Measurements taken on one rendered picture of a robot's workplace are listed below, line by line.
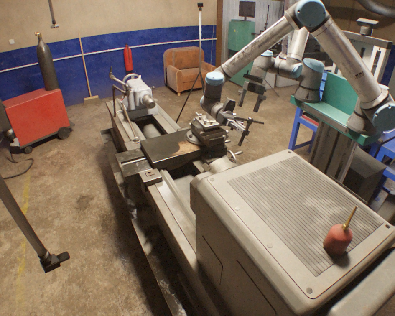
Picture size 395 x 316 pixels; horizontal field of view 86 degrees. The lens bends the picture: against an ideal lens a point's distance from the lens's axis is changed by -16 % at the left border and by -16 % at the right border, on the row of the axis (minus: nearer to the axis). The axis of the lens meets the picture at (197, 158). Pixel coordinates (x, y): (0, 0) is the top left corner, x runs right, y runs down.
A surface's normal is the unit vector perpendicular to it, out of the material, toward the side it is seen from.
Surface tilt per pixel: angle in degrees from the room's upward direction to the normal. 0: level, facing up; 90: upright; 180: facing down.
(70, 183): 0
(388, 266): 0
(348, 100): 90
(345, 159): 90
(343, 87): 90
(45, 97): 90
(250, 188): 0
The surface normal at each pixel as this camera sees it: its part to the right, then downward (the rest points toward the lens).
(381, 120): -0.20, 0.61
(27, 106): 0.74, 0.39
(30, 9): 0.46, 0.51
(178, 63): 0.31, 0.69
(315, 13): -0.36, 0.46
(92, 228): 0.00, -0.82
